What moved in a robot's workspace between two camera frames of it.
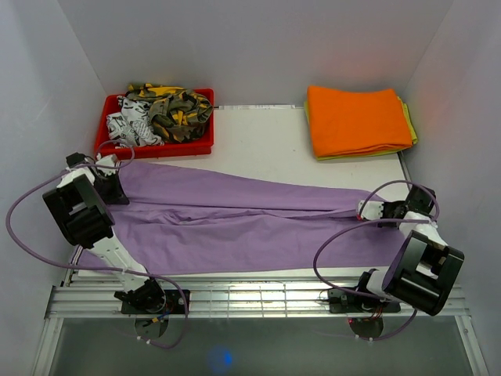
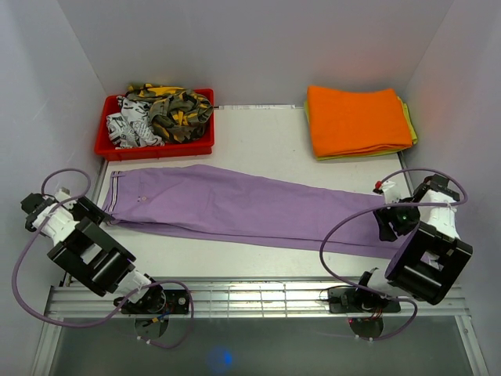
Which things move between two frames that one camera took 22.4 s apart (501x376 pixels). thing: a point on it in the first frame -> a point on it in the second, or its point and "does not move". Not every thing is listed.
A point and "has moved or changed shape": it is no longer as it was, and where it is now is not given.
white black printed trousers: [131, 127] does not move
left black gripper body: [99, 186] -> [79, 211]
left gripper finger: [114, 193] -> [104, 217]
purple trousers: [180, 222] has moved or changed shape
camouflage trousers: [178, 113] does not move
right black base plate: [344, 301] does not move
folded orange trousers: [348, 122] does not move
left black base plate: [174, 304] does not move
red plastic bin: [105, 143] does not move
